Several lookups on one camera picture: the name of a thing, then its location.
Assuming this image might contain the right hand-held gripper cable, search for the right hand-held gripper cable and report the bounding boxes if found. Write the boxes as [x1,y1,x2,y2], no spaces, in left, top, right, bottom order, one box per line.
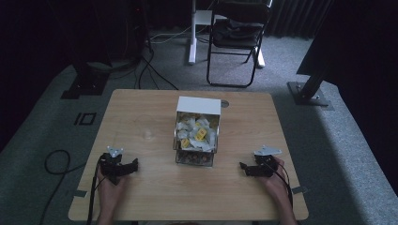
[266,158,295,209]

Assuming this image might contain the pile of white yellow packets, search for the pile of white yellow packets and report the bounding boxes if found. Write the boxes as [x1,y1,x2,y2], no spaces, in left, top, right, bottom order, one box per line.
[176,112,219,153]

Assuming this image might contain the person's right hand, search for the person's right hand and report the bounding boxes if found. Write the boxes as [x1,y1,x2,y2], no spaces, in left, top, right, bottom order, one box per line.
[258,157,288,201]

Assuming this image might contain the clear drawer box white top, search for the clear drawer box white top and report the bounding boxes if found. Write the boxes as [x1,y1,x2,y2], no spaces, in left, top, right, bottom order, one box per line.
[172,96,222,168]

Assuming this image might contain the hand-held gripper cable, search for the hand-held gripper cable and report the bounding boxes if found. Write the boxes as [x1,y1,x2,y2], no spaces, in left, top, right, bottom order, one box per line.
[266,158,295,209]
[85,157,104,225]

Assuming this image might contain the pile of dark brown capsules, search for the pile of dark brown capsules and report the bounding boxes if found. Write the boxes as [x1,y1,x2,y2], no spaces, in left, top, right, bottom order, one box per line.
[176,150,214,165]

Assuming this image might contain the white desk frame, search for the white desk frame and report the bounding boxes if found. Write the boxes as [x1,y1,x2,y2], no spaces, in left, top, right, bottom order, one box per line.
[188,0,267,69]

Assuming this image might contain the white floor cable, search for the white floor cable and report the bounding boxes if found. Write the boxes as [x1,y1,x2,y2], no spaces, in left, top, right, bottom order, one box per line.
[149,24,214,45]

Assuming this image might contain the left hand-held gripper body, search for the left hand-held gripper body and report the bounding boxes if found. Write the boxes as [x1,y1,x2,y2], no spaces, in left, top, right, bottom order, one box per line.
[98,145,130,186]

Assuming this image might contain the black folding chair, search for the black folding chair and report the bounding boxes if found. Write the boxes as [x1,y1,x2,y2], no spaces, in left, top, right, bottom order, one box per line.
[206,0,272,89]

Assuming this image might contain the black stand with base plate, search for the black stand with base plate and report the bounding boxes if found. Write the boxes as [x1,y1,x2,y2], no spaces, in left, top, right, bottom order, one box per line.
[60,60,111,100]

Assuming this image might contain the black floor cable bundle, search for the black floor cable bundle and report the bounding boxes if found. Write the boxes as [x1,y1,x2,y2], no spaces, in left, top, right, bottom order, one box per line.
[109,40,180,92]

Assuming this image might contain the left hand-held gripper cable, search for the left hand-held gripper cable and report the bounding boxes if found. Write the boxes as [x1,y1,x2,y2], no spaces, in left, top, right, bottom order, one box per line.
[85,157,104,225]

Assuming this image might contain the black metal stand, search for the black metal stand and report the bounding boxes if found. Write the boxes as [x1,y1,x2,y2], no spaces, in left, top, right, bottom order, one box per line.
[286,46,335,112]

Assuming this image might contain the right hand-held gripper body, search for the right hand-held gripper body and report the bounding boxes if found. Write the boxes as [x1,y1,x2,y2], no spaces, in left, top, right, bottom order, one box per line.
[249,144,283,178]

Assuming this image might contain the dark curtain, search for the dark curtain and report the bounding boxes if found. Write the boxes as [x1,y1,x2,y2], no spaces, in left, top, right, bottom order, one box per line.
[266,0,332,40]

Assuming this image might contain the person's left hand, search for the person's left hand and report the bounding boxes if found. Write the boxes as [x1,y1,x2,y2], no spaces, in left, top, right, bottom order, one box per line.
[96,165,130,207]

